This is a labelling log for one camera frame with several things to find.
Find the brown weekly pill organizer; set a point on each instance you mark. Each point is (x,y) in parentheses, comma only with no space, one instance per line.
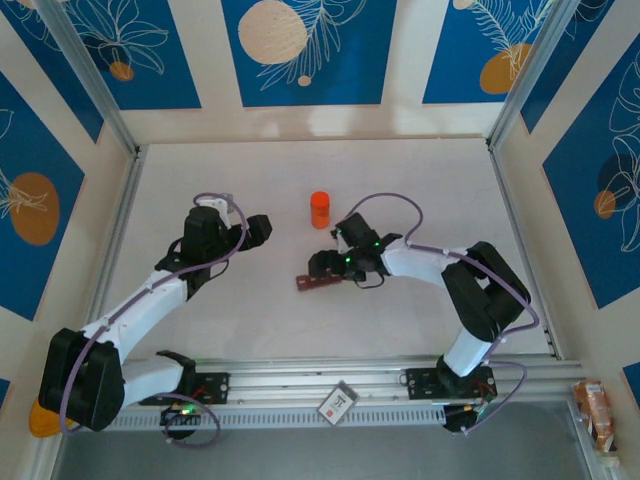
(312,284)

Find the orange pill bottle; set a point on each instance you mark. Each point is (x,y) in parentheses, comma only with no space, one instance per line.
(320,212)

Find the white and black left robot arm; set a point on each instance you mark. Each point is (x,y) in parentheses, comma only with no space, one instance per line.
(145,307)

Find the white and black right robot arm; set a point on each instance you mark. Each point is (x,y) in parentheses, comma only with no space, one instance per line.
(425,262)

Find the white card with red mark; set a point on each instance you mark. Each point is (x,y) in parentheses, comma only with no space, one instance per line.
(339,404)

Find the black controller board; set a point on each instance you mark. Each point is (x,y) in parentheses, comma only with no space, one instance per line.
(457,422)
(175,417)

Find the orange dome lamp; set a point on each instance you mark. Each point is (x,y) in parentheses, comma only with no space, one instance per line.
(42,425)

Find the aluminium side rail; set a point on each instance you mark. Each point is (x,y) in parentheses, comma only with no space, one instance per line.
(121,210)
(506,200)

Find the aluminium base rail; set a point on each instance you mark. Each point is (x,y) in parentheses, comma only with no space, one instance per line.
(300,380)

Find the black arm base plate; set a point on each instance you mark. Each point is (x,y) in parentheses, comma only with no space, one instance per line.
(422,382)
(217,387)

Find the aluminium corner post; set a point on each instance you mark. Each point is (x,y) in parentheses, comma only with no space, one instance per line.
(535,65)
(85,65)

